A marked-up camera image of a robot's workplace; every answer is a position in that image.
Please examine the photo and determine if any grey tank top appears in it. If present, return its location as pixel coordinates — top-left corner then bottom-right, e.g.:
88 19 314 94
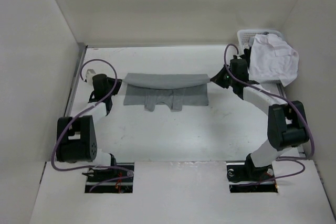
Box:
123 73 210 112

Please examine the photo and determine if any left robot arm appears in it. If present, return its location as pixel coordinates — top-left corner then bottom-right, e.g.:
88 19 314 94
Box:
56 74 122 182

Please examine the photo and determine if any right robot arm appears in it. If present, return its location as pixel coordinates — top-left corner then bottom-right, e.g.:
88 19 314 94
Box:
210 58 310 183

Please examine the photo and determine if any black tank top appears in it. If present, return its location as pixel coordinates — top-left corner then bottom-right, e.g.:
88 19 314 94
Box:
241 47 251 61

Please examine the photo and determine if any white tank top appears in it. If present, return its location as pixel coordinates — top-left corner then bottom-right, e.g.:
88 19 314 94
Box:
249 34 299 87

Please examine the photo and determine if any white plastic laundry basket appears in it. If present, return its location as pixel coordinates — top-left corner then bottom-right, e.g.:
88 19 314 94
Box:
237 28 285 83

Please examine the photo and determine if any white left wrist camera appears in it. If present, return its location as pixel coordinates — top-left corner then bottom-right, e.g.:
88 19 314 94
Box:
85 69 96 85

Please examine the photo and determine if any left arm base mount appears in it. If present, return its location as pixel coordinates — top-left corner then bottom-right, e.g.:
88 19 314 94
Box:
82 163 134 194

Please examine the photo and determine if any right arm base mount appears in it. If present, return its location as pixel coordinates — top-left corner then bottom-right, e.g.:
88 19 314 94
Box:
226 162 278 193

